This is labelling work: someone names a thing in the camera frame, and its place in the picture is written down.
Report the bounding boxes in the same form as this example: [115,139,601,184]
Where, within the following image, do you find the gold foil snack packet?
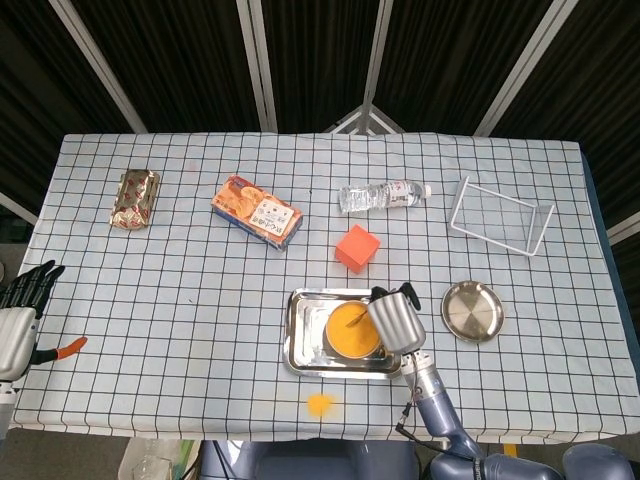
[109,168,161,231]

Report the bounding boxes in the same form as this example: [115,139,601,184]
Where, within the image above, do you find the white screen frame post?
[324,0,406,135]
[0,191,39,226]
[48,0,149,134]
[236,0,279,134]
[606,212,640,246]
[473,0,581,137]

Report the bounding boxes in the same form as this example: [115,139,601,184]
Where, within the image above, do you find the yellow-orange powder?
[327,303,382,358]

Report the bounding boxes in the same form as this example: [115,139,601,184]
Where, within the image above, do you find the blue grey robot torso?
[198,437,419,480]

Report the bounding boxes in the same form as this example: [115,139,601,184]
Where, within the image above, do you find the rectangular steel tray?
[283,287,404,380]

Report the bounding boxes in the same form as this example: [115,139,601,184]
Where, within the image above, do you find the black folding screen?
[0,0,640,251]

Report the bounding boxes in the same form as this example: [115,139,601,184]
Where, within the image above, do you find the clear plastic container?
[118,438,201,480]

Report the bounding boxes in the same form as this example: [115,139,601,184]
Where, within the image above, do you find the orange cube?
[334,223,382,275]

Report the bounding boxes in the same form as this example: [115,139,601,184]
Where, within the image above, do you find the checked tablecloth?
[8,132,640,446]

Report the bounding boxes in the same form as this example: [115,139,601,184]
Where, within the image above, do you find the beige bowl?
[324,301,385,360]

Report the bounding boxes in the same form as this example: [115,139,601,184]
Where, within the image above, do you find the orange blue cookie box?
[210,174,305,252]

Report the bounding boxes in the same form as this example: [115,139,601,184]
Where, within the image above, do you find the white wire rack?
[448,175,556,258]

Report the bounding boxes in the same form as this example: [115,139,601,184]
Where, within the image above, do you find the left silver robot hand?
[0,259,89,381]

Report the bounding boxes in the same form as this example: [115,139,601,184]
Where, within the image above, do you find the round steel plate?
[440,280,505,344]

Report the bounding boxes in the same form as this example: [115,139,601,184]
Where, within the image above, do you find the clear plastic water bottle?
[339,179,433,215]

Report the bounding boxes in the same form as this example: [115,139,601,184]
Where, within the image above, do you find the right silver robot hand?
[368,282,427,356]

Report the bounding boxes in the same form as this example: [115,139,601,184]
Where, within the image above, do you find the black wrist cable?
[395,398,454,449]

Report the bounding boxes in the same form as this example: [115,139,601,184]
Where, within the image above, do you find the orange powder pile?
[305,393,337,418]

